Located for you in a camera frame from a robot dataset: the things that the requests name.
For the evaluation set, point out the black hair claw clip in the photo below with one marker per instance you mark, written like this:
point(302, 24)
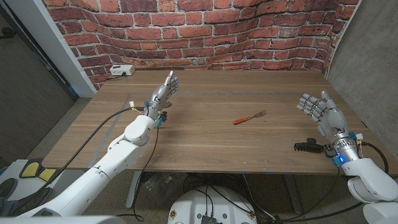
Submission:
point(308, 147)

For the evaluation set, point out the black port block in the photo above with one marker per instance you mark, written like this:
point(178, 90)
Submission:
point(209, 220)

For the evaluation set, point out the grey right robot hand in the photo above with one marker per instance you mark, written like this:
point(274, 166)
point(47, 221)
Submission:
point(332, 121)

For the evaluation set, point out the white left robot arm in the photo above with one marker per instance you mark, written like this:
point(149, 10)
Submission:
point(109, 161)

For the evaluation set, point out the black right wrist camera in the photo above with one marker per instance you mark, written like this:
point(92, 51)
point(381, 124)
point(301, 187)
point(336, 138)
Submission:
point(330, 151)

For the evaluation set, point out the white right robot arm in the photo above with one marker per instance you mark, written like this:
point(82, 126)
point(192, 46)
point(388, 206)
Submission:
point(370, 180)

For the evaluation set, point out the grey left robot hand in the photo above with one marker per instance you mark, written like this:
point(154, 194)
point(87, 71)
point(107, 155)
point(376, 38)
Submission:
point(161, 96)

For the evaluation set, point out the brick print backdrop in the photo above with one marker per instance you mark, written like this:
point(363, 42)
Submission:
point(202, 31)

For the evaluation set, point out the clear plastic bag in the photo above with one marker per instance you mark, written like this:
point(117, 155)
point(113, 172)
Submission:
point(160, 185)

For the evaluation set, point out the white robot torso base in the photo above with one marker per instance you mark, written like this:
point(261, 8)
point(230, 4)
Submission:
point(192, 205)

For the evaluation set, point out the white power box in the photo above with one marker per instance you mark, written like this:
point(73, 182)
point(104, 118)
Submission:
point(122, 70)

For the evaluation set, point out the white floor platform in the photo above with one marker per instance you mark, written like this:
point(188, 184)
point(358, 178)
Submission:
point(26, 186)

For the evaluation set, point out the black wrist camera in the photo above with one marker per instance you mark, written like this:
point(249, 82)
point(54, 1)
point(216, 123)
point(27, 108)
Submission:
point(162, 117)
point(330, 151)

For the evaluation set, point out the white door frame post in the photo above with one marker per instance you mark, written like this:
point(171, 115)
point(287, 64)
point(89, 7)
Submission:
point(46, 40)

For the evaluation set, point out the grey metal table leg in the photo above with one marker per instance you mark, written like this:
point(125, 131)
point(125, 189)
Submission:
point(293, 193)
point(133, 189)

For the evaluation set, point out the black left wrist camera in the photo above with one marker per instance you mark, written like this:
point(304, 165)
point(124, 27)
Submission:
point(162, 117)

